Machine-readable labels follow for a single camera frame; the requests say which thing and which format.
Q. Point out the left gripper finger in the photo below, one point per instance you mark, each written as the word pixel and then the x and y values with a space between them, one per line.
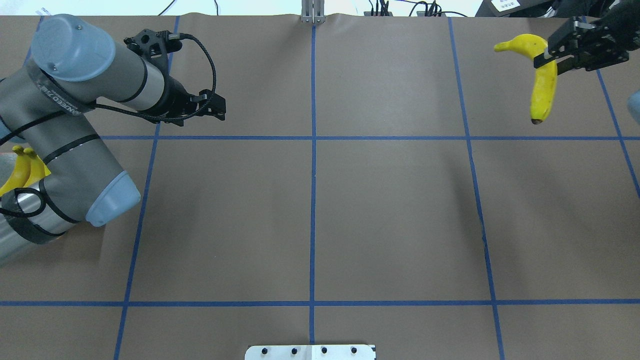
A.
pixel 214 106

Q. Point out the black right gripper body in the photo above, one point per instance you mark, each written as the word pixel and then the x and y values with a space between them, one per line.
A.
pixel 619 26

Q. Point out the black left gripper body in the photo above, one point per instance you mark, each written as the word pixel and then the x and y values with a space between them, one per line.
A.
pixel 176 98

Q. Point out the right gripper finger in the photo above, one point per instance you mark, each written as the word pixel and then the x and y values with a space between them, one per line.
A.
pixel 564 62
pixel 565 40

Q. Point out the yellow banana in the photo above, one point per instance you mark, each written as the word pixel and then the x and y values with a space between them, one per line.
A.
pixel 21 171
pixel 38 169
pixel 545 77

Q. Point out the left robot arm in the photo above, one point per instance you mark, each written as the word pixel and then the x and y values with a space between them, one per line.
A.
pixel 76 67

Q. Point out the grey square plate orange rim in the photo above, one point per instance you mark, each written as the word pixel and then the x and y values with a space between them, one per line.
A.
pixel 7 165

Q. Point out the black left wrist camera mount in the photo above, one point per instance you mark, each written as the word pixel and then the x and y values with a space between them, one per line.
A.
pixel 155 47

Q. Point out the aluminium frame post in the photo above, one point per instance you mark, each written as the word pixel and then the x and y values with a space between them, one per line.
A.
pixel 313 12

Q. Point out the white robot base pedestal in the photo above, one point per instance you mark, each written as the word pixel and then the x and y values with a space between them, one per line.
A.
pixel 312 352

